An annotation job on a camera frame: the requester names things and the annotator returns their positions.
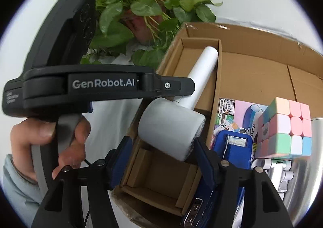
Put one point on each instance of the colourful board game box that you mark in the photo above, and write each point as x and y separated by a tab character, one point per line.
237	116

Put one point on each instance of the grey table cloth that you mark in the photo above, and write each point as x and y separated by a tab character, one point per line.
102	130

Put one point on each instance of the white power strip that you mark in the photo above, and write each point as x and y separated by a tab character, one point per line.
278	171

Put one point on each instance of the silver metal tin can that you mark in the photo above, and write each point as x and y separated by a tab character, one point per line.
304	187

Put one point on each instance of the green potted plant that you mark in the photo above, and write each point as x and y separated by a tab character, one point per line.
152	23

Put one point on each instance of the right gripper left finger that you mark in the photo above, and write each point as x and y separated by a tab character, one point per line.
62	204

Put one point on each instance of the person left hand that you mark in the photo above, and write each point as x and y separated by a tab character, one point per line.
36	132

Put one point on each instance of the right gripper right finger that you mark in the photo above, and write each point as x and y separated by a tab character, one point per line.
263	206

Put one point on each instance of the large cardboard box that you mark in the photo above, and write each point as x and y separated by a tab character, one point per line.
253	66

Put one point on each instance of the pastel rubiks cube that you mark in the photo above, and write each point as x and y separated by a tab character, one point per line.
284	130

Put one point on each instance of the blue stapler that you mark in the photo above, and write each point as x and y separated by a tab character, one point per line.
215	200

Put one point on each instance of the white lint roller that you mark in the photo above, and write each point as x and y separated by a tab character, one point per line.
172	126

